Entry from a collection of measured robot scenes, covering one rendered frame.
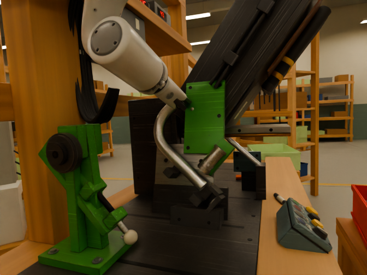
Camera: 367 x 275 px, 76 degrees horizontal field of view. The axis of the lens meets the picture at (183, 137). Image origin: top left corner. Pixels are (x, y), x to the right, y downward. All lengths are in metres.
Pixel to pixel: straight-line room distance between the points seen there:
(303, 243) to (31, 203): 0.62
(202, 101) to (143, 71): 0.27
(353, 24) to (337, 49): 0.88
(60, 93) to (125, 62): 0.30
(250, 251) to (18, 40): 0.68
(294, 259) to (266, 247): 0.06
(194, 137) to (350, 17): 10.14
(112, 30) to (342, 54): 10.01
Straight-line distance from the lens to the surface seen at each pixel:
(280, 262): 0.52
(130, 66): 0.43
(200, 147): 0.66
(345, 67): 10.26
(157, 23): 0.94
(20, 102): 0.68
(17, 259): 0.69
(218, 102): 0.67
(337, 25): 10.47
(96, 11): 0.50
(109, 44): 0.42
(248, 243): 0.57
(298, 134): 3.47
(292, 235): 0.56
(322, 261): 0.55
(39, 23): 0.68
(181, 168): 0.63
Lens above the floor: 1.18
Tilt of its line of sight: 6 degrees down
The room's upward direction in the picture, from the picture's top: 3 degrees counter-clockwise
